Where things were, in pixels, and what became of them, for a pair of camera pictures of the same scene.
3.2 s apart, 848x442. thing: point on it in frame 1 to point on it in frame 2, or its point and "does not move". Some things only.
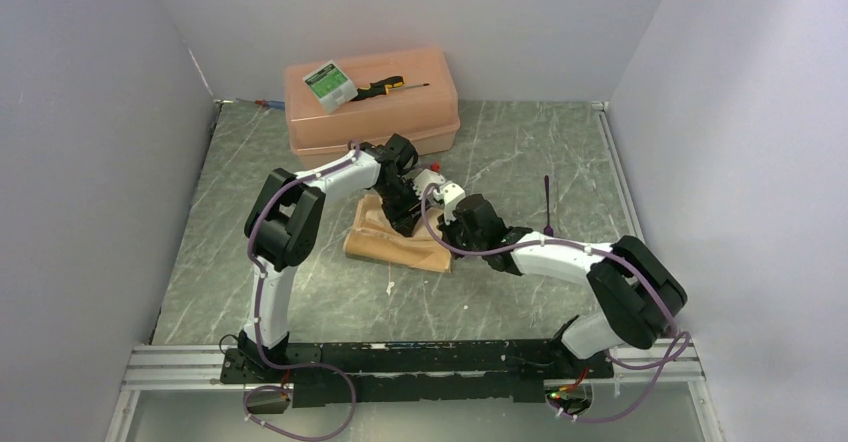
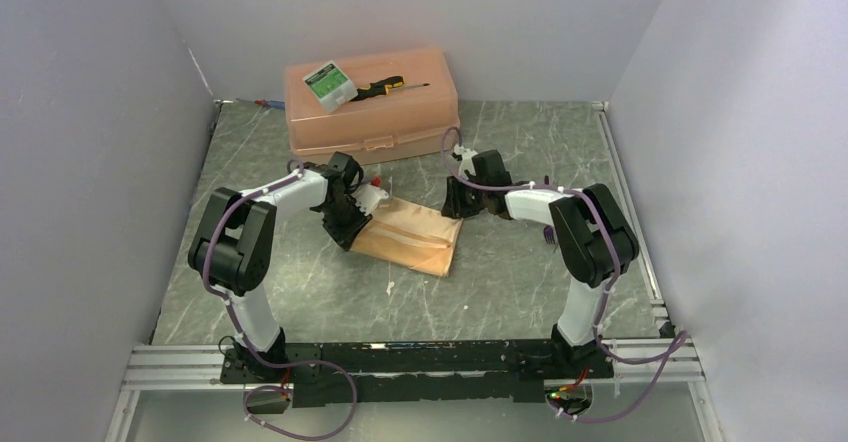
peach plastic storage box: [424, 116] does not move
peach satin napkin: [373, 235] does not move
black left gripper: [402, 220] to [344, 236]
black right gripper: [447, 230] to [453, 206]
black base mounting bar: [344, 373] does not move
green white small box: [330, 86] does not move
